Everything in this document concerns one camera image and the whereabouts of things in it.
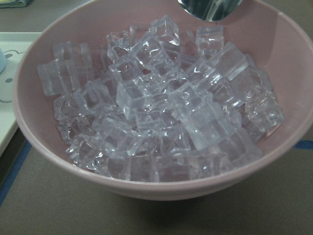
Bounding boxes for dark grey folded cloth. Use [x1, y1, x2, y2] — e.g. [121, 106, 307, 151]
[0, 0, 32, 9]

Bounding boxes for cream serving tray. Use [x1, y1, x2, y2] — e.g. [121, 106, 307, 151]
[0, 32, 40, 153]

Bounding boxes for silver metal ice scoop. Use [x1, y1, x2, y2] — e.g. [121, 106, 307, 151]
[178, 0, 243, 22]

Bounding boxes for clear ice cubes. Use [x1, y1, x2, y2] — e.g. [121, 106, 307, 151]
[37, 16, 285, 182]

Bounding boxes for pink bowl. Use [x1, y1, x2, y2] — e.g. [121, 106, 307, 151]
[13, 0, 313, 201]

